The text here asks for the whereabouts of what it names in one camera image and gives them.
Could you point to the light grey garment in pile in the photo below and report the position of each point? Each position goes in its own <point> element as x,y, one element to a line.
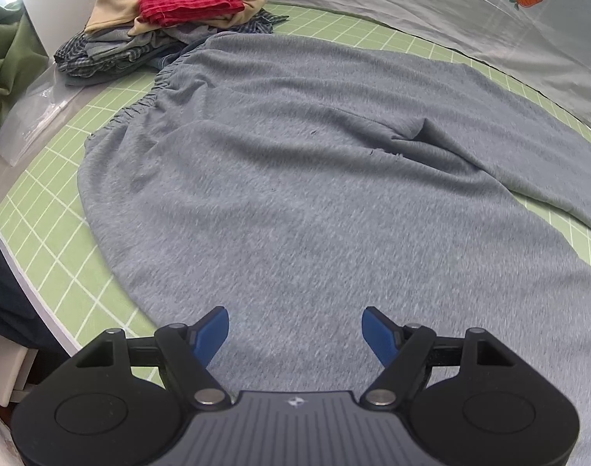
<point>116,40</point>

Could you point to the green grid cutting mat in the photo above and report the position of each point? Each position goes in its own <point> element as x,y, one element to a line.
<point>43,230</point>

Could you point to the olive green cloth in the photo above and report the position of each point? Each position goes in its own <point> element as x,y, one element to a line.
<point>22,56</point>

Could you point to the blue plaid shirt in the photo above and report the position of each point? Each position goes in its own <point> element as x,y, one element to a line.
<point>89,59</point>

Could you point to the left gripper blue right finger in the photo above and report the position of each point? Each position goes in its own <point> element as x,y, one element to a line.
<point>383,336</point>

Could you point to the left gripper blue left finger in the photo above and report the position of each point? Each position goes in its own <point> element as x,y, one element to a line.
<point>207,336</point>

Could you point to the grey sweatpants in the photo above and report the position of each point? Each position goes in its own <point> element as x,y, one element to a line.
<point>296,181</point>

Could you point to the clear plastic bag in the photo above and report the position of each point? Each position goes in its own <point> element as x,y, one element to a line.
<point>46,97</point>

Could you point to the beige garment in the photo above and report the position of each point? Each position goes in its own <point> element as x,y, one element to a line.
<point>107,14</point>

